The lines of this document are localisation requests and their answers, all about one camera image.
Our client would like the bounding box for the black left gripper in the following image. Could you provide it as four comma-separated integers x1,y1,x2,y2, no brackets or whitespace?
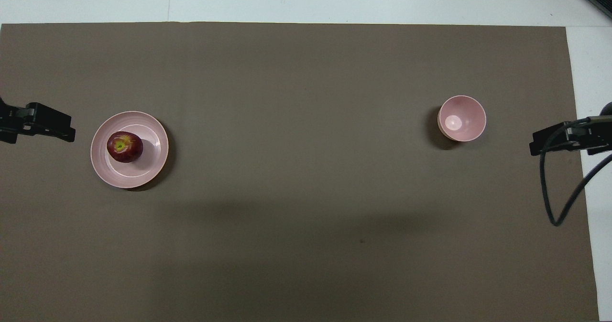
0,97,76,145

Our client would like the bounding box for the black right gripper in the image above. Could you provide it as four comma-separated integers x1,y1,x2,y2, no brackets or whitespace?
529,101,612,157

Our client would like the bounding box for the red apple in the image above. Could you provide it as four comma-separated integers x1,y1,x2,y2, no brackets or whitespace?
107,131,143,163

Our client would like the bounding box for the pink bowl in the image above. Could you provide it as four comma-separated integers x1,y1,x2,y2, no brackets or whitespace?
437,95,487,142

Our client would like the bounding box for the pink plate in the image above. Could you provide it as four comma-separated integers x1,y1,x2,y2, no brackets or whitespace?
90,111,169,189

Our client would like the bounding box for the brown table mat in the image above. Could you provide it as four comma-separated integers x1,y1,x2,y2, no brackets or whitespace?
0,22,600,322

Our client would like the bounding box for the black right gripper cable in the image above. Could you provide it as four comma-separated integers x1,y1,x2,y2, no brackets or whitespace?
539,116,612,226

